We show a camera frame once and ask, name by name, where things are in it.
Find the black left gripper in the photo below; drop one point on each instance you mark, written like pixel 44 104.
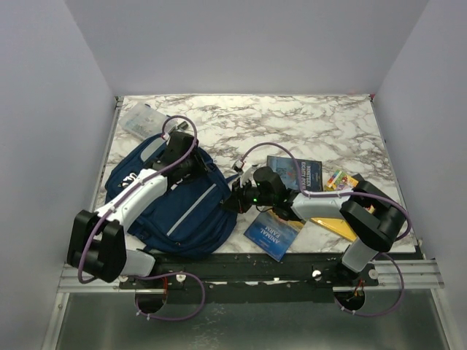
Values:
pixel 201 168

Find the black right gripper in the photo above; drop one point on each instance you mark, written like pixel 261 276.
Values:
pixel 236 200

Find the navy blue student backpack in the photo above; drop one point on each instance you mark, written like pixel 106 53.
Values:
pixel 188 221

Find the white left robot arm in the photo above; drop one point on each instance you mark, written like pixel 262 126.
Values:
pixel 97 248

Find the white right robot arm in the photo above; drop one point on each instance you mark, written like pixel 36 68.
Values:
pixel 377 220

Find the Animal Farm book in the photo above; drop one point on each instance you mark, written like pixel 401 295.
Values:
pixel 272 234

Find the clear plastic organiser box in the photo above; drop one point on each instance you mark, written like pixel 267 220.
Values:
pixel 142 121

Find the yellow notebook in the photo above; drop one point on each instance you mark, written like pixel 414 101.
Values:
pixel 337 226

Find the colourful children's book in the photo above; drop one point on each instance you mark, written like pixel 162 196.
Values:
pixel 340 180

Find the black mounting base plate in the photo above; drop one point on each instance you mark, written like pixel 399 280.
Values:
pixel 257 278

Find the aluminium extrusion rail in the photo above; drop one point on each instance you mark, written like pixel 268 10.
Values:
pixel 417 274

